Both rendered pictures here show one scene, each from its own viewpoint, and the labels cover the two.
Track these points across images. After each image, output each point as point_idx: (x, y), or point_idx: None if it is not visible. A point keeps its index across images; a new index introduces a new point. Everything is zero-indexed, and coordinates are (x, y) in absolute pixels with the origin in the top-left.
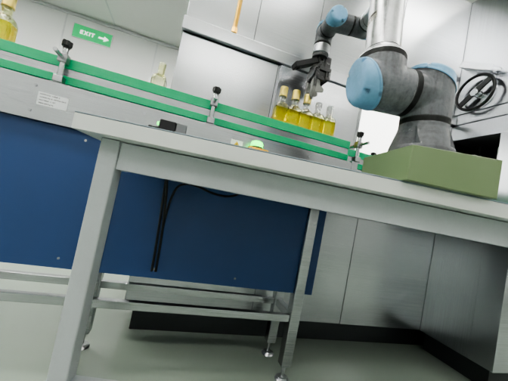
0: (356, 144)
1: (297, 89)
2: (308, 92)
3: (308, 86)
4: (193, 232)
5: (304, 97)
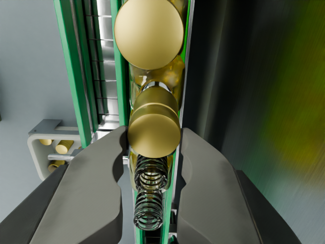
0: (77, 153)
1: (115, 20)
2: (182, 168)
3: (182, 189)
4: None
5: (157, 101)
